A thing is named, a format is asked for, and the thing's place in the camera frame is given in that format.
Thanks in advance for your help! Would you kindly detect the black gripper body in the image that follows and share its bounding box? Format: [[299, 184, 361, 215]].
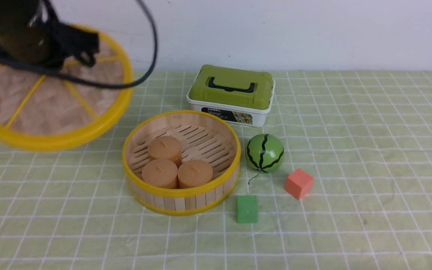
[[42, 21, 100, 69]]

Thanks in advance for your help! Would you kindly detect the yellow woven bamboo steamer lid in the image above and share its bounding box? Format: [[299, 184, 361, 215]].
[[0, 25, 134, 152]]

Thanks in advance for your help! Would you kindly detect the dark robot arm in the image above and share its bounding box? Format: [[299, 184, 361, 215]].
[[0, 0, 100, 69]]

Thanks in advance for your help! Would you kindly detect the bamboo steamer basket yellow rim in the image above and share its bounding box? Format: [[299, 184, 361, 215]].
[[122, 110, 242, 217]]

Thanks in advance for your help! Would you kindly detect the tan round bun back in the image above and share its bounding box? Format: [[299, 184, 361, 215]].
[[148, 136, 182, 168]]

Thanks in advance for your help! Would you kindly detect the tan round bun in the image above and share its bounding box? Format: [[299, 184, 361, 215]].
[[142, 159, 179, 189], [178, 159, 214, 189], [148, 136, 182, 168]]

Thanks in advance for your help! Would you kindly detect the tan round bun left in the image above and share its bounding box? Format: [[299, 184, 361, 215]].
[[142, 159, 179, 189]]

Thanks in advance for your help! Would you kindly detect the tan round bun right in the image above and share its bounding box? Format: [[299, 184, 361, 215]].
[[178, 159, 214, 189]]

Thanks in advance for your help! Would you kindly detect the green lidded white storage box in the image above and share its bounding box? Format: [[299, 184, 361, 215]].
[[186, 64, 276, 128]]

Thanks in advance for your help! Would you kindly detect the green toy watermelon ball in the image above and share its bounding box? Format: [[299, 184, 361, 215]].
[[245, 133, 285, 176]]

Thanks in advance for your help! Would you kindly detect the green foam cube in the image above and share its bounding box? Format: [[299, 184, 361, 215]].
[[236, 195, 259, 224]]

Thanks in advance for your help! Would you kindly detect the orange foam cube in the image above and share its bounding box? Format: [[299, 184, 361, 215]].
[[285, 168, 314, 200]]

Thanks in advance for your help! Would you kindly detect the green checkered tablecloth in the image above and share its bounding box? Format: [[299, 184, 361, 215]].
[[0, 71, 432, 270]]

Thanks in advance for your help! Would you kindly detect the black cable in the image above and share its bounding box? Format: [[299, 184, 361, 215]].
[[0, 0, 159, 90]]

